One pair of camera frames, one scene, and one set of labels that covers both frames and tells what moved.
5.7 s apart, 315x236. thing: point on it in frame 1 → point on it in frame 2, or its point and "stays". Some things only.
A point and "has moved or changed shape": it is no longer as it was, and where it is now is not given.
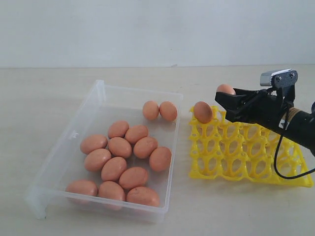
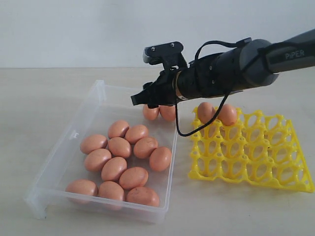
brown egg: (144, 146) stays
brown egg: (226, 88) has moved or changed shape
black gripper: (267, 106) → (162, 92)
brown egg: (95, 160) stays
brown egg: (150, 110) stays
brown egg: (168, 111) stays
